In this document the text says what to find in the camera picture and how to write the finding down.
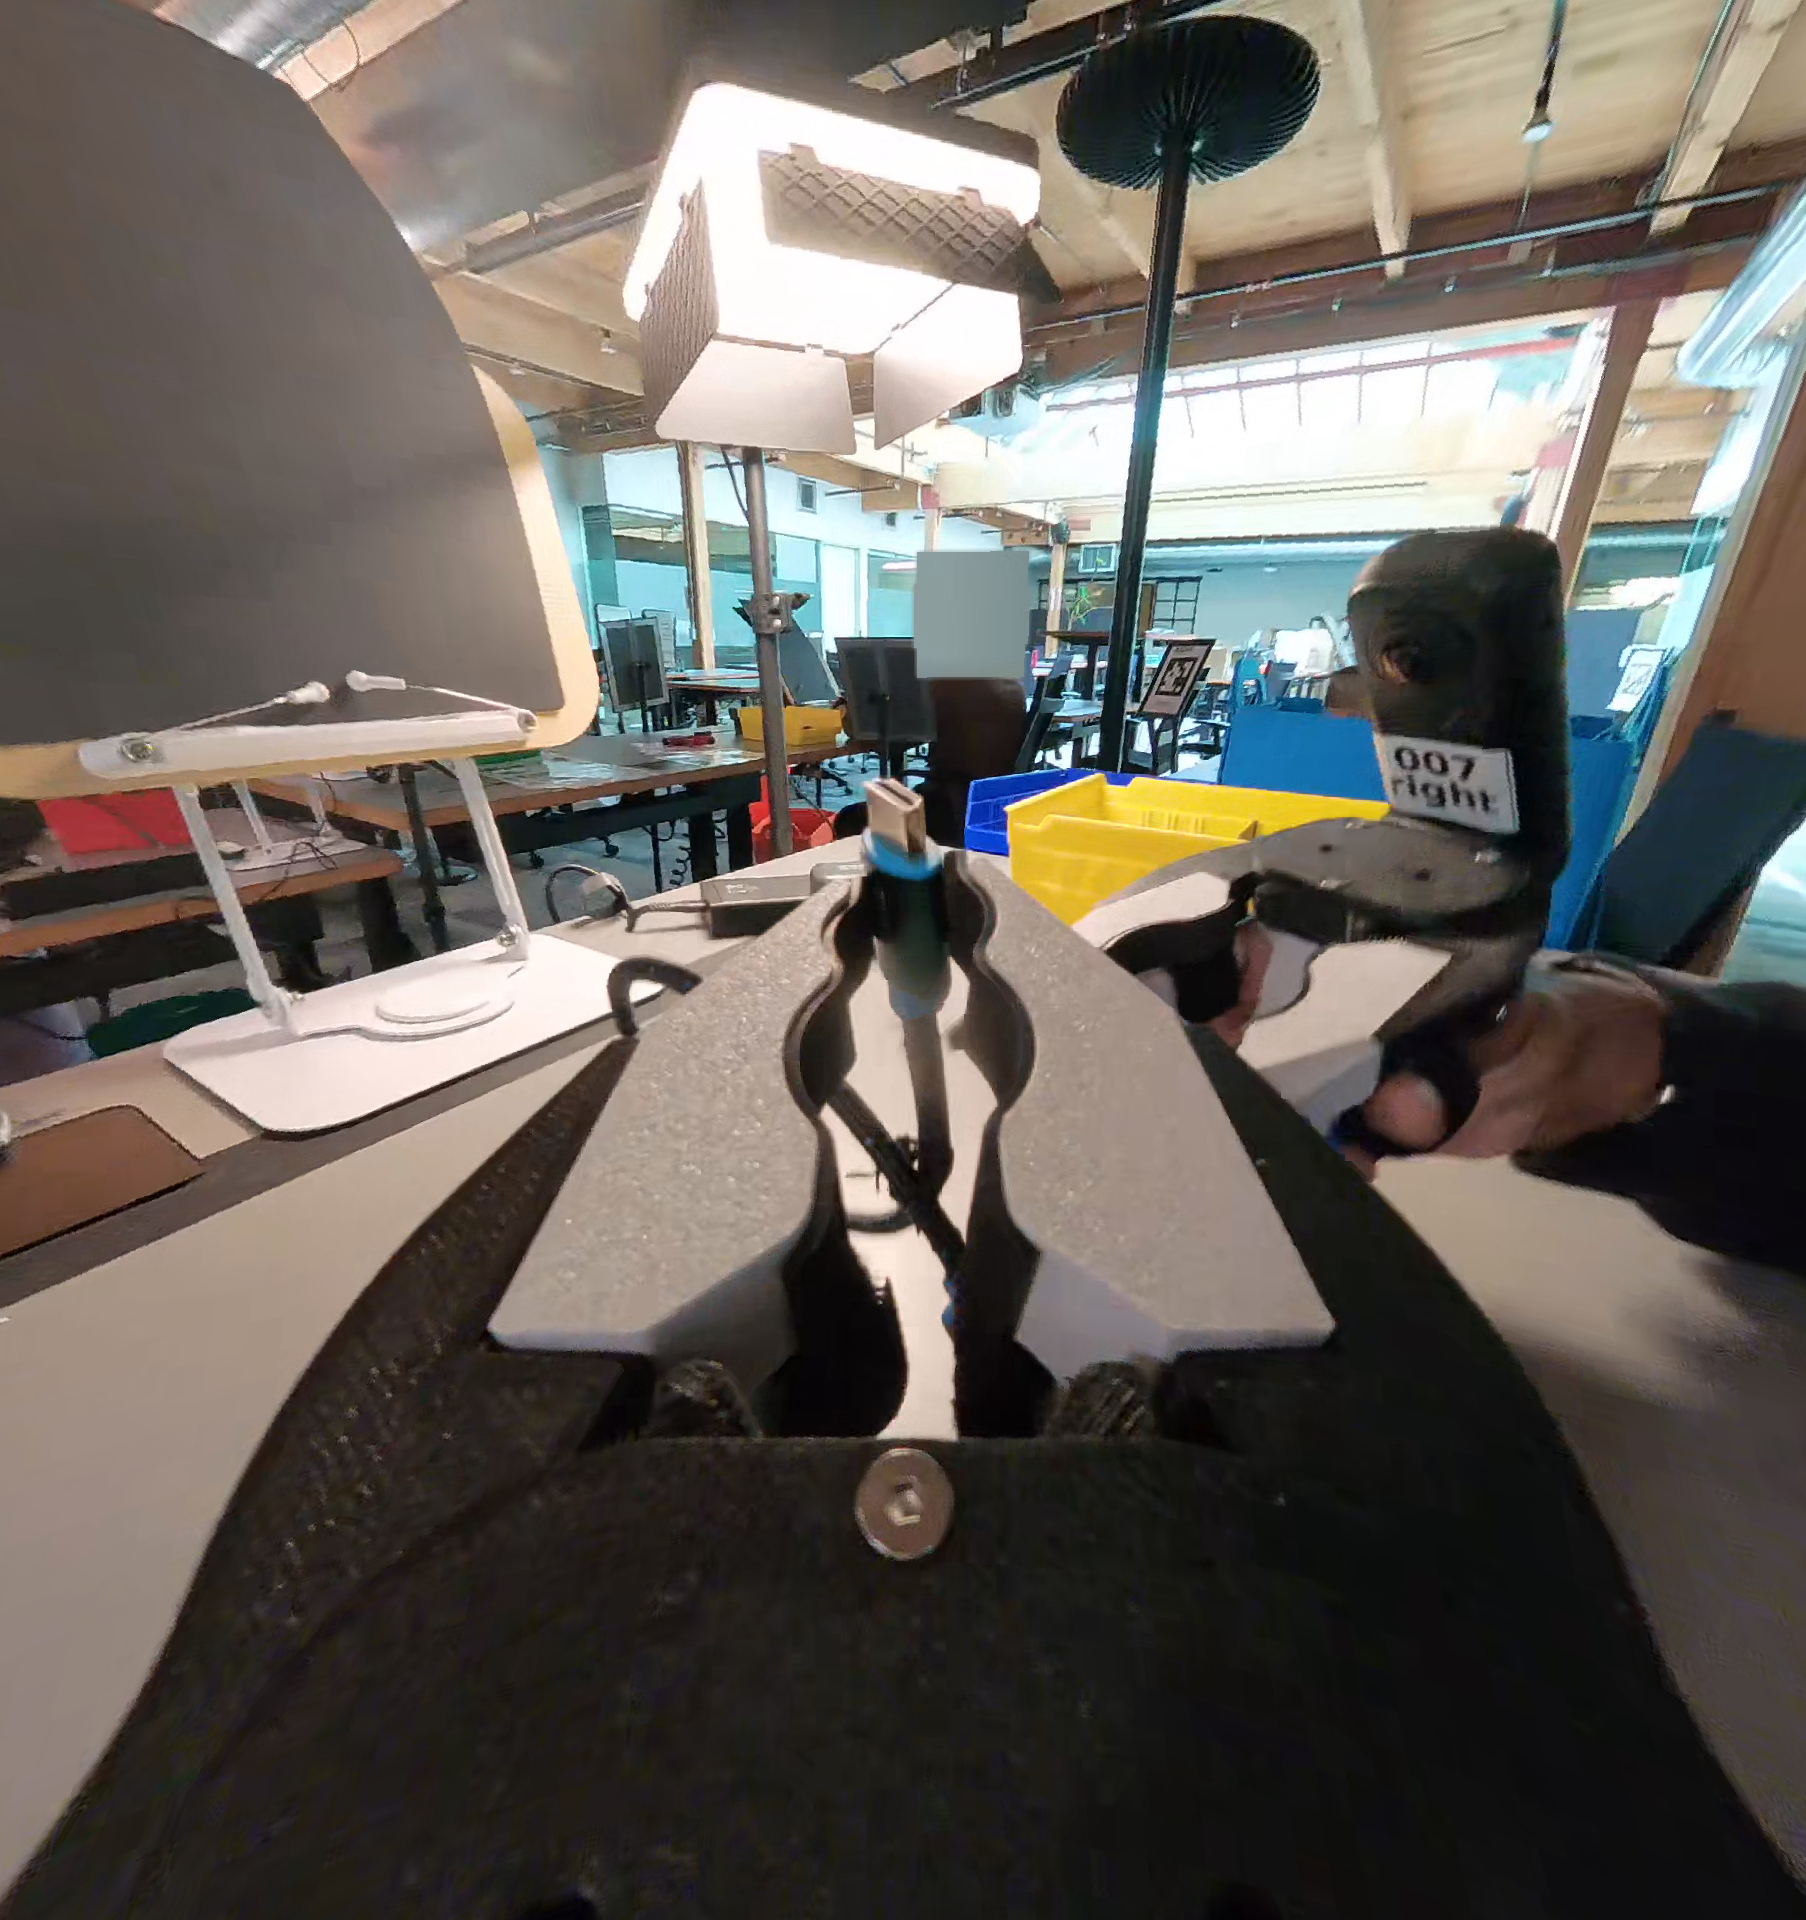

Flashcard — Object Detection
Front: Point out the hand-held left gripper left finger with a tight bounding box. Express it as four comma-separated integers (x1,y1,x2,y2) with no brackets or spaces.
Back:
486,882,908,1430

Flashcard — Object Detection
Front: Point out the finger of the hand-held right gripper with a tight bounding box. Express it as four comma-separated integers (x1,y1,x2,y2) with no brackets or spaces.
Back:
1236,929,1457,1129
1076,874,1253,952

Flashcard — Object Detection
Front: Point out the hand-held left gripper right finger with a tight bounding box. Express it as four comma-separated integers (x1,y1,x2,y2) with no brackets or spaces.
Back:
955,854,1340,1434

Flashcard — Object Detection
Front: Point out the yellow plastic bin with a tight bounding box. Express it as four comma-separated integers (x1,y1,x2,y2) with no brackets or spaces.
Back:
1004,773,1392,924

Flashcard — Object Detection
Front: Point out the green HDMI cable braided black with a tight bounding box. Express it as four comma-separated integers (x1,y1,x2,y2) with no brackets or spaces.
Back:
609,779,980,1353

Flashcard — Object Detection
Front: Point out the person's right hand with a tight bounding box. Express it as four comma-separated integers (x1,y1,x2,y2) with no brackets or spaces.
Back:
1207,921,1673,1165

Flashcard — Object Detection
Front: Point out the blue plastic bin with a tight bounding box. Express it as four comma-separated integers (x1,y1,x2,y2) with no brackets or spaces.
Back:
965,769,1129,857

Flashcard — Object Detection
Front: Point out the dark blue chair back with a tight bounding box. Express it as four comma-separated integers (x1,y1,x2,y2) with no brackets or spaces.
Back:
1594,720,1806,970

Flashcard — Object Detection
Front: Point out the black power adapter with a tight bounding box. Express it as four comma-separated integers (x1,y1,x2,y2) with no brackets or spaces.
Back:
698,874,830,939

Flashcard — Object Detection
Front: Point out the black music stand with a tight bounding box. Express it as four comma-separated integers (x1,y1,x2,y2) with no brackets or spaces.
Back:
834,636,938,754

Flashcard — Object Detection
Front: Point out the background work table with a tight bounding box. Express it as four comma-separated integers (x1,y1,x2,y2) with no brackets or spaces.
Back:
0,735,859,979

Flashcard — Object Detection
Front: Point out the grey light stand pole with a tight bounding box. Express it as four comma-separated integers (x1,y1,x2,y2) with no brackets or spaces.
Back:
730,442,815,864

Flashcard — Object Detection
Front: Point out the led studio light panel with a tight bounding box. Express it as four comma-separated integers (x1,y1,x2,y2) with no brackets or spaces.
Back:
619,81,1061,451

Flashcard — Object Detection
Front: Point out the adapter cable velcro strap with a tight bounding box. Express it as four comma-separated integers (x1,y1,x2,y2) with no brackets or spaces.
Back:
542,862,710,933

